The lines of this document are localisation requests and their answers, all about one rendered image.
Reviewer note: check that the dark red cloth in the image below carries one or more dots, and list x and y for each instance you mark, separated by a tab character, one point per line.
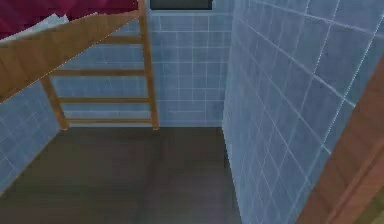
40	11

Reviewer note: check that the light-brown wooden rack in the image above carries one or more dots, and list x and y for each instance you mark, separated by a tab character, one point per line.
40	50

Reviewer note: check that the dark framed wall panel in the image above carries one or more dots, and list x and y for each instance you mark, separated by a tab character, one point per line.
180	4

